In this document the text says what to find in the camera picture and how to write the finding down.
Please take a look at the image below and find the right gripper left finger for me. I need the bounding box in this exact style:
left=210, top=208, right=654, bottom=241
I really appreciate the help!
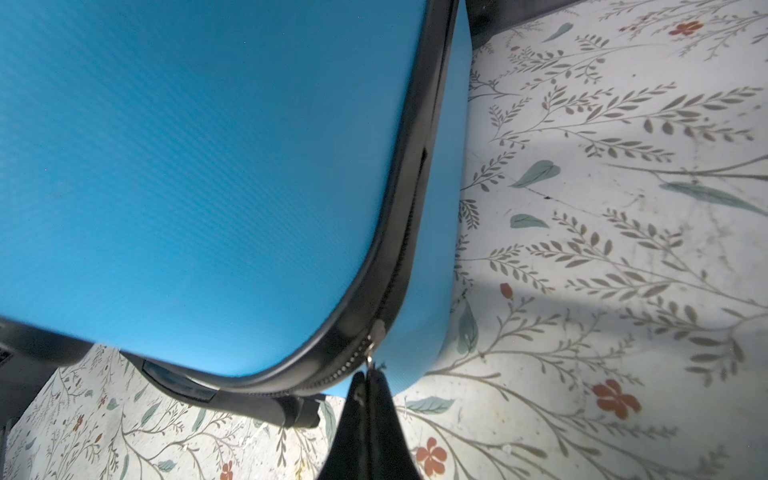
left=318, top=372, right=369, bottom=480

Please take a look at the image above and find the floral table cloth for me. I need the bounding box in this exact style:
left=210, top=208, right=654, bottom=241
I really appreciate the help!
left=1, top=1, right=767, bottom=479

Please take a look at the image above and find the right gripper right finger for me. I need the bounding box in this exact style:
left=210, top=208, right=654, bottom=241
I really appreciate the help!
left=367, top=368, right=421, bottom=480

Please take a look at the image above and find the blue hard-shell suitcase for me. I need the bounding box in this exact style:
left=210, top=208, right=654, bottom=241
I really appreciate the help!
left=1, top=1, right=472, bottom=427

